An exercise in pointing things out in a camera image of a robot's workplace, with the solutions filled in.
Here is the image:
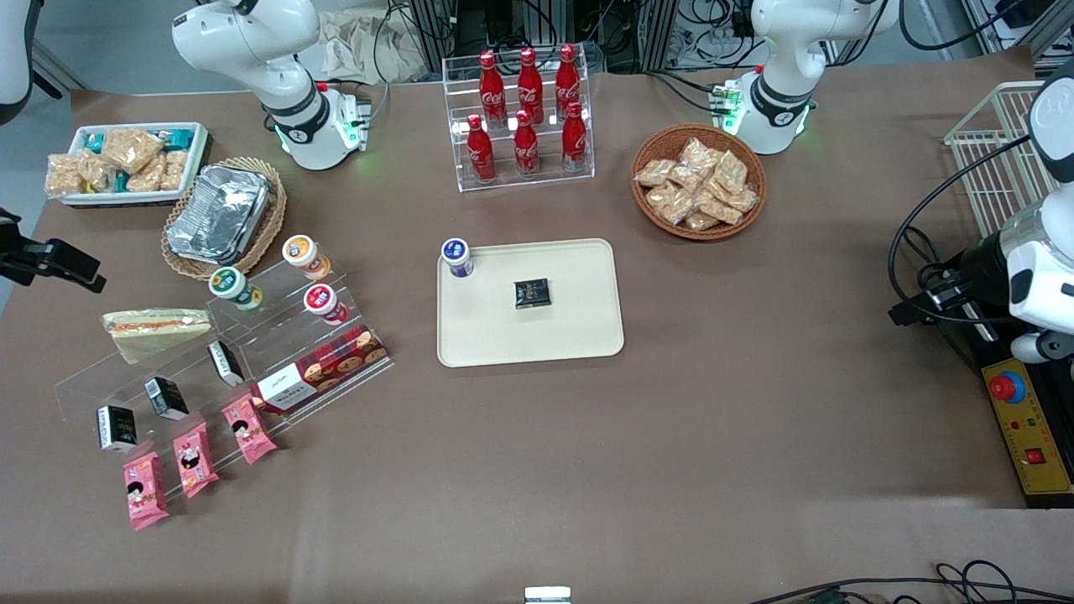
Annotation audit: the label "blue lid yogurt cup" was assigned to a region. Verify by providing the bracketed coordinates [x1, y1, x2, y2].
[441, 238, 476, 279]

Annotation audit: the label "brown table cover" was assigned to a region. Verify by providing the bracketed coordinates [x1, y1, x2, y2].
[0, 46, 1074, 604]

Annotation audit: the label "crumpled beige paper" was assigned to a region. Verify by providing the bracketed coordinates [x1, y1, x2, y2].
[319, 10, 429, 85]

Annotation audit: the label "green lid cup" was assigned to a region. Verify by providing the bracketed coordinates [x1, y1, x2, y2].
[209, 267, 263, 311]

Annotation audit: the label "red plaid cookie box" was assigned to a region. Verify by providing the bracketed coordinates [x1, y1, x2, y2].
[252, 325, 389, 414]

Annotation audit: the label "orange lid cup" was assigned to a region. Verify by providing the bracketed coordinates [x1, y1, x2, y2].
[282, 235, 331, 281]

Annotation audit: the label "triangular sandwich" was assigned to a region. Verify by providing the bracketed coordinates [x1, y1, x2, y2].
[102, 309, 215, 364]

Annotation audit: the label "aluminium frame rack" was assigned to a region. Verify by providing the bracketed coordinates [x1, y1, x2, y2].
[411, 0, 680, 72]

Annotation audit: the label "clear acrylic bottle rack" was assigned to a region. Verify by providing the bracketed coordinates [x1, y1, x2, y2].
[442, 49, 595, 194]

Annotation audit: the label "black floor cables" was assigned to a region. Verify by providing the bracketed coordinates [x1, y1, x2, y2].
[747, 560, 1074, 604]

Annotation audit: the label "white wire basket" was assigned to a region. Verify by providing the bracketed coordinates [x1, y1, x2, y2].
[944, 81, 1058, 240]

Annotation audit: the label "yellow black control box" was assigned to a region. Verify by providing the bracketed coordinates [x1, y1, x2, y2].
[982, 357, 1074, 508]

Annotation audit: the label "small black box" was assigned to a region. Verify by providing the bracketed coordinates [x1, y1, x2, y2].
[207, 340, 245, 387]
[144, 377, 190, 421]
[96, 406, 138, 453]

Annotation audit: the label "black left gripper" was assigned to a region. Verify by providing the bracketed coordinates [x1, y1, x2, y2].
[888, 233, 1012, 327]

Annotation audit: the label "long black arm cable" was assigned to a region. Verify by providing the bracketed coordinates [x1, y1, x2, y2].
[889, 134, 1033, 324]

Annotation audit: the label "flat oval wicker basket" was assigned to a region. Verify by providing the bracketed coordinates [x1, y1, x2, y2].
[161, 157, 288, 281]

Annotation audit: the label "white rectangular snack bin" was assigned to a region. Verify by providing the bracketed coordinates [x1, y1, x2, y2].
[50, 122, 211, 208]

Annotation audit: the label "red lid cup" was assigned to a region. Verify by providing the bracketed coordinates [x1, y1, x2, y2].
[304, 284, 349, 325]

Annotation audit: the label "round brown wicker basket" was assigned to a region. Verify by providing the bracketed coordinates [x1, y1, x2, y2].
[631, 124, 768, 242]

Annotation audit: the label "stacked aluminium foil containers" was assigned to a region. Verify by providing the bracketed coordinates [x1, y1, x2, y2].
[166, 164, 271, 265]

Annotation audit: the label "clear acrylic stepped shelf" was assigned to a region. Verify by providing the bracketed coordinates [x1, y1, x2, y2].
[55, 260, 395, 504]

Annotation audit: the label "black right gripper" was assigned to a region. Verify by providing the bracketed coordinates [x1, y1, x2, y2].
[0, 210, 107, 294]

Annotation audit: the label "red cola bottle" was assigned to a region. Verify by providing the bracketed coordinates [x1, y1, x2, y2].
[518, 47, 545, 125]
[479, 51, 507, 127]
[514, 109, 540, 177]
[467, 114, 497, 183]
[561, 102, 588, 173]
[555, 44, 581, 118]

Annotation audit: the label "beige plastic tray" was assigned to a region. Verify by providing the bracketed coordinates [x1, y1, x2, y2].
[436, 239, 626, 368]

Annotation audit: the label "pink snack packet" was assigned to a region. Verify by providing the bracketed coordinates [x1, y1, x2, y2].
[123, 451, 169, 531]
[222, 394, 278, 465]
[173, 422, 220, 499]

